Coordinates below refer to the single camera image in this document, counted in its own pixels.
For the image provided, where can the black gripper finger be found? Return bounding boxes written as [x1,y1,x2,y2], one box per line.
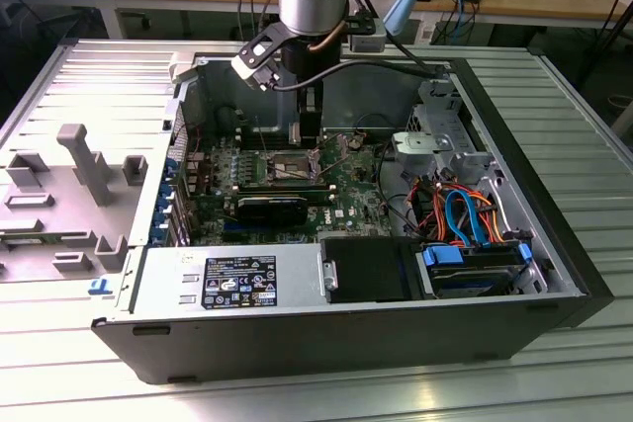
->
[298,95,324,141]

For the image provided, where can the metal socket cover frame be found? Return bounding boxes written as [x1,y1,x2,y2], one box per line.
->
[307,130,349,179]

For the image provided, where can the silver wire locking lever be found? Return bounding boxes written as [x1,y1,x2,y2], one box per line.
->
[254,114,272,156]
[318,139,350,179]

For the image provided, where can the CPU socket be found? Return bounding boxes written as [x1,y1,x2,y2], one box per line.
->
[264,146,323,185]

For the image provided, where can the green motherboard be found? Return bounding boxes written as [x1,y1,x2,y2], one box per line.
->
[183,127,397,248]

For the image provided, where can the black graphics card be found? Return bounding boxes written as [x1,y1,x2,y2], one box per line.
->
[232,193,311,227]

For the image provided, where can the silver metal drive cage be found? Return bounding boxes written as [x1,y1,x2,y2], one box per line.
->
[390,76,501,186]

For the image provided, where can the pale grey case latch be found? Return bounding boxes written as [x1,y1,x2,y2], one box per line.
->
[166,49,200,85]

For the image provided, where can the silver power supply box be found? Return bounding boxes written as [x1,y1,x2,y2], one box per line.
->
[114,242,328,317]

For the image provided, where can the hard disk in blue carrier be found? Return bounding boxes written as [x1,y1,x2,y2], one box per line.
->
[414,239,534,300]

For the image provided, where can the black PC case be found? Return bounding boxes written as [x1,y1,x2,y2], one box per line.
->
[90,48,615,386]

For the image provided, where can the grey parts rack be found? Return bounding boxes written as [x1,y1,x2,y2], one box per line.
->
[0,123,149,286]

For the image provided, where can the green RAM stick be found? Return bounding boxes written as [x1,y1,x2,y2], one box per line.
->
[0,237,48,249]

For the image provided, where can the brown curved cable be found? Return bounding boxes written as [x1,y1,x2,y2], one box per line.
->
[307,21,346,54]

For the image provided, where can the black camera cable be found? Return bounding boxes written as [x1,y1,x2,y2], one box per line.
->
[269,59,444,93]

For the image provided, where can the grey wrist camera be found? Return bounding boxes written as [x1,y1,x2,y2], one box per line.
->
[348,16,388,54]

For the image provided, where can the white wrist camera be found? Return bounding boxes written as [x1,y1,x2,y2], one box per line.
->
[230,39,282,93]

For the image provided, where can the blue flat wire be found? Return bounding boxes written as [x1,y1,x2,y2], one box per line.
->
[443,186,496,250]

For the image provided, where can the orange power wire bundle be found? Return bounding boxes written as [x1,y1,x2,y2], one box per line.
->
[408,182,511,248]

